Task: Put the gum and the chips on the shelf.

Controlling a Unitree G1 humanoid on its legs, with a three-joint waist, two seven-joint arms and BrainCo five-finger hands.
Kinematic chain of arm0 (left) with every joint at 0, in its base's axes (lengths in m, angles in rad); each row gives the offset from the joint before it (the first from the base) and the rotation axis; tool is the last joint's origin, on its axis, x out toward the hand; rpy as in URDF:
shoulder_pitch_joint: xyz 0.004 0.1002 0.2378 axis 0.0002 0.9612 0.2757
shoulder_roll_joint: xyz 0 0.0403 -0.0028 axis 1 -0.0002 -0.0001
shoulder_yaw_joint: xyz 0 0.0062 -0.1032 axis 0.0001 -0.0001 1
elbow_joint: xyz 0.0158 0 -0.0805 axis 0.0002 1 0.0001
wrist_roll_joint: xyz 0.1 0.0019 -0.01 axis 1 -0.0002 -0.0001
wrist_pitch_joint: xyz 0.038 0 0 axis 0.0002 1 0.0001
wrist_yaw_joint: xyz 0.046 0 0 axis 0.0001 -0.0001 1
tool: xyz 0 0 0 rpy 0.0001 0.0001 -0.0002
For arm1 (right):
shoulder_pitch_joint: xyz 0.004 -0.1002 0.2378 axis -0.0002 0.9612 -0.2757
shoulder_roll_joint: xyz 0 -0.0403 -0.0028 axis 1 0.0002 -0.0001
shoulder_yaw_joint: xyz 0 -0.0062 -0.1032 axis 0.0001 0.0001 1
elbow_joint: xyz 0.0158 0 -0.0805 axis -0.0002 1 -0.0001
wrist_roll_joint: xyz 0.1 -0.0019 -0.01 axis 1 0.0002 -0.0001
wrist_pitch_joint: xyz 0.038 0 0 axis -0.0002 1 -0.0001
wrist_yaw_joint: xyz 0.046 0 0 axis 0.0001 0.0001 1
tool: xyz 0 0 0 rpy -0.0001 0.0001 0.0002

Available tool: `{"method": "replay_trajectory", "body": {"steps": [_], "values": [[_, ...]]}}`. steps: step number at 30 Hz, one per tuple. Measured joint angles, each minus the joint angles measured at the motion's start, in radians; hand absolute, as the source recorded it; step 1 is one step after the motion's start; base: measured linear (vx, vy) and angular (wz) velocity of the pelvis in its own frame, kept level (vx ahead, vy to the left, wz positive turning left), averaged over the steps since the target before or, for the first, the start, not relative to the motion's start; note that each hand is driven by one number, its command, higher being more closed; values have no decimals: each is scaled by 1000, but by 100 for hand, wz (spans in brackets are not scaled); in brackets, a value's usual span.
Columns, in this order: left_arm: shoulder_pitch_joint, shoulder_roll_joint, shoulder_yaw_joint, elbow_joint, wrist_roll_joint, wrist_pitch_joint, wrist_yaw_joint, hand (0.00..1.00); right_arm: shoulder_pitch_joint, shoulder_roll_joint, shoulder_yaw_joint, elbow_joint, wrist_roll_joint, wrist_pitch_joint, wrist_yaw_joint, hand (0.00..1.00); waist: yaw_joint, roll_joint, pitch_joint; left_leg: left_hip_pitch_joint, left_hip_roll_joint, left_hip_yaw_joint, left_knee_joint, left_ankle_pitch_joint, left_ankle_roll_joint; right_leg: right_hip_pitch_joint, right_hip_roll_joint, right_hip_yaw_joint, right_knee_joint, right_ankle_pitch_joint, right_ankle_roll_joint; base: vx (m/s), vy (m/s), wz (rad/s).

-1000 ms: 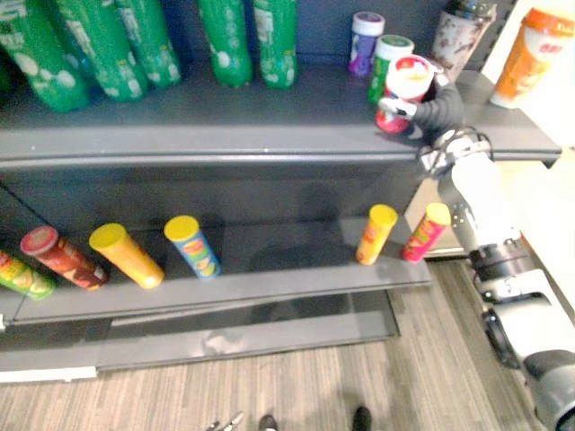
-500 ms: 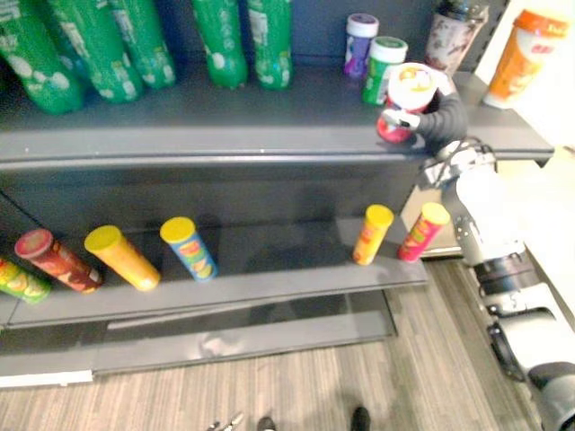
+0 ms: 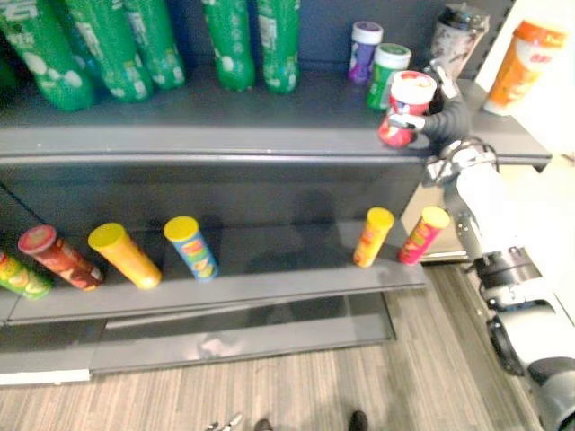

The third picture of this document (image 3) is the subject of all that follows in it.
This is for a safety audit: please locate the pink chips can yellow lid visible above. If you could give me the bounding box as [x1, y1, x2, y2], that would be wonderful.
[396, 206, 451, 267]

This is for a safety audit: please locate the green chips can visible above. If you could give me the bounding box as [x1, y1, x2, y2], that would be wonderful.
[0, 251, 54, 301]

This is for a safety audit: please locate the blue chips can yellow lid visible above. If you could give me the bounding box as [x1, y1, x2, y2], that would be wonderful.
[163, 215, 220, 283]

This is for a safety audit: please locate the orange drink cup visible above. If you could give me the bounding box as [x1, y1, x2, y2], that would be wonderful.
[482, 18, 568, 117]

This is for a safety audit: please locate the dark red chips can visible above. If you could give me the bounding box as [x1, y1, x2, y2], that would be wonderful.
[17, 224, 106, 291]

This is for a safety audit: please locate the grey drink cup black lid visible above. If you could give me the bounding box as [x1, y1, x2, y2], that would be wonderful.
[429, 3, 491, 81]

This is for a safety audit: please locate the dark grey shelf unit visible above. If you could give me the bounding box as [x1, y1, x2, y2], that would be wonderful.
[0, 0, 553, 387]

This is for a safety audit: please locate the plain yellow chips can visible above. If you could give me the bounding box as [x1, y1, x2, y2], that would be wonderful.
[87, 222, 164, 291]

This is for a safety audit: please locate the orange chips can yellow lid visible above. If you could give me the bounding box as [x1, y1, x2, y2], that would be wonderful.
[352, 207, 396, 269]

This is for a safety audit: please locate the red gum can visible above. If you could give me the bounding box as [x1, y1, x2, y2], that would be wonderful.
[376, 70, 438, 149]

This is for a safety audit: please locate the white shelf label strip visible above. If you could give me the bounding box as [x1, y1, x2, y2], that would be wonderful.
[0, 368, 92, 387]

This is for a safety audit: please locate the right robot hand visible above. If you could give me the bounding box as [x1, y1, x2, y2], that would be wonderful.
[386, 59, 473, 147]

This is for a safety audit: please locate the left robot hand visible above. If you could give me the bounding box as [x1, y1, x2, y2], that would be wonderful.
[207, 413, 244, 431]

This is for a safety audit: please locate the green gum jar white lid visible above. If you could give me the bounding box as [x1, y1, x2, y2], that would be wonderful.
[366, 42, 412, 112]

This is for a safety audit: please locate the purple gum jar white lid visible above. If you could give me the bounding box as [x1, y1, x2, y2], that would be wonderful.
[346, 20, 385, 85]

